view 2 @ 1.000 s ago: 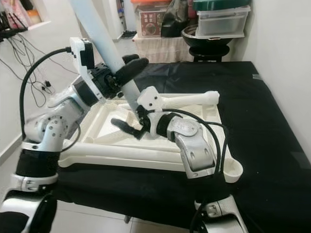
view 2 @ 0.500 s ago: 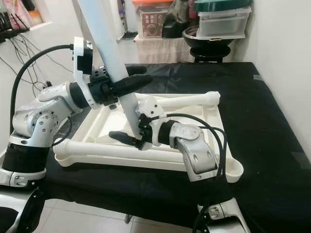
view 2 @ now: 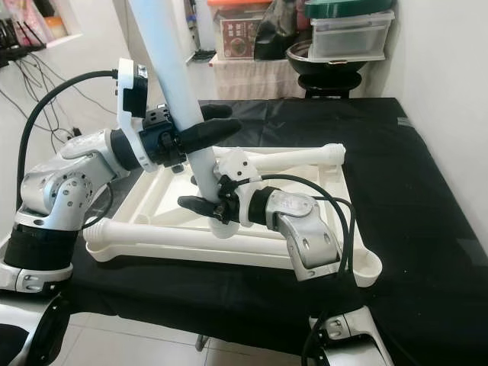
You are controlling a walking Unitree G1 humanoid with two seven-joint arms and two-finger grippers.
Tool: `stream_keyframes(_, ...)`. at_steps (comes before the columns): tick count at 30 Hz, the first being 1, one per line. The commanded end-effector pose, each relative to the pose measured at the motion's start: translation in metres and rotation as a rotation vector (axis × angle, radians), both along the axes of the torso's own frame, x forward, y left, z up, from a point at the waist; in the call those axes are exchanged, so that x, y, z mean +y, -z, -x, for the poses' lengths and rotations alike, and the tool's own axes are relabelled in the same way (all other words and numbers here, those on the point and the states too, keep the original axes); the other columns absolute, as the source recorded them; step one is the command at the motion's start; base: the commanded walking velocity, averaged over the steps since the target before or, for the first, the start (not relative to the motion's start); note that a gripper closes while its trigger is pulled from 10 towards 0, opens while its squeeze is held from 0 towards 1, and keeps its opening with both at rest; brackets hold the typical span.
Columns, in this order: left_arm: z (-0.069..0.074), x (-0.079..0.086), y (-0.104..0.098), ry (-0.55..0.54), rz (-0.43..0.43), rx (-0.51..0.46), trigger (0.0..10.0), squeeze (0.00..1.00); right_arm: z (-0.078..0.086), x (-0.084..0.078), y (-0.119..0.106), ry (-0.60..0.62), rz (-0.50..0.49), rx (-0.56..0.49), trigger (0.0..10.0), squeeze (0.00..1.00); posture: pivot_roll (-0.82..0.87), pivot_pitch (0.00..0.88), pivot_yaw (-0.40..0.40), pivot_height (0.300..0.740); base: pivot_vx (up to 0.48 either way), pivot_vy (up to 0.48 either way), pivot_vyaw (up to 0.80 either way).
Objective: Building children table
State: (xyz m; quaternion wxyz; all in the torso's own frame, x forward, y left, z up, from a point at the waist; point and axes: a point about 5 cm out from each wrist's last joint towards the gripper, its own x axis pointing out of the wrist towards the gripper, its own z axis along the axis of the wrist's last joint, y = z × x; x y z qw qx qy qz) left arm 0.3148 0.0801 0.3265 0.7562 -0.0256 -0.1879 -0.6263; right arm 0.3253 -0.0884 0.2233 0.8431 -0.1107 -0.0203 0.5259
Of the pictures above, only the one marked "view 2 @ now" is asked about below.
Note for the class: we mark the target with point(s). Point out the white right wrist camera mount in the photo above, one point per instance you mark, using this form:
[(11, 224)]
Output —
[(232, 162)]

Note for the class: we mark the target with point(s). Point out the black charger plug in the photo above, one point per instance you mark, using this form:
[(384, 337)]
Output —
[(75, 136)]

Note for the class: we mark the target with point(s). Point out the clear plastic storage box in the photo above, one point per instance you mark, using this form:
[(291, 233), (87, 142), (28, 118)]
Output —
[(351, 36)]

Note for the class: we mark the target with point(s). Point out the red printed box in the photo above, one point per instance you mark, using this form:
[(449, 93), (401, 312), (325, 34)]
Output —
[(236, 38)]

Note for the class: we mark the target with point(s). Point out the beige tablecloth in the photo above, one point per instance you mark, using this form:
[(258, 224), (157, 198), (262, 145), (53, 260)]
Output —
[(255, 76)]

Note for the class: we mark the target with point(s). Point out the black router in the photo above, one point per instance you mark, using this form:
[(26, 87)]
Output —
[(19, 49)]

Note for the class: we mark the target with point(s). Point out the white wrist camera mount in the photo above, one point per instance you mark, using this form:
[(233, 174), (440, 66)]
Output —
[(128, 99), (232, 162)]

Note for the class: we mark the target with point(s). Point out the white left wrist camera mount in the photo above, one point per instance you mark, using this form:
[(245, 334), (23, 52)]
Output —
[(128, 99)]

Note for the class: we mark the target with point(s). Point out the pink packet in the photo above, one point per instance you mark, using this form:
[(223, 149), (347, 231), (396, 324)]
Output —
[(27, 21)]

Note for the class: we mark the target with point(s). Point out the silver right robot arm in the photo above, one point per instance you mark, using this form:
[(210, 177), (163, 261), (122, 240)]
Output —
[(305, 229)]

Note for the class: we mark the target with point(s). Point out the grey metal table leg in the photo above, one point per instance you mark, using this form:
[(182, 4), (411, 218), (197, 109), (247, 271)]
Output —
[(202, 343)]

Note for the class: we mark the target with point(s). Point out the black round stool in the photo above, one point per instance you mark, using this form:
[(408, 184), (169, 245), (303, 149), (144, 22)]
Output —
[(329, 84)]

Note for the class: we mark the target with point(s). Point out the green round lid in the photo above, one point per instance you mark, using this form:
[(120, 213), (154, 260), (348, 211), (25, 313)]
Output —
[(351, 8)]

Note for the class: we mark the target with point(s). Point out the black bag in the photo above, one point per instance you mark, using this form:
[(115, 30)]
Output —
[(278, 30)]

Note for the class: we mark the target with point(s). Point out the orange jar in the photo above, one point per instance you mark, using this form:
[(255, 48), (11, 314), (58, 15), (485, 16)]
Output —
[(55, 27)]

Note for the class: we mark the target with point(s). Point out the black table cloth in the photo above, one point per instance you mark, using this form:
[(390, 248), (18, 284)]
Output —
[(412, 175)]

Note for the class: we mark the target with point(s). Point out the white plastic table top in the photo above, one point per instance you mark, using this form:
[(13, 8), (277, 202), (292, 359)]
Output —
[(160, 198)]

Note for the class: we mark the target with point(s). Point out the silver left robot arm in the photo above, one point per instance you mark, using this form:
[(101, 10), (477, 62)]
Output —
[(61, 187)]

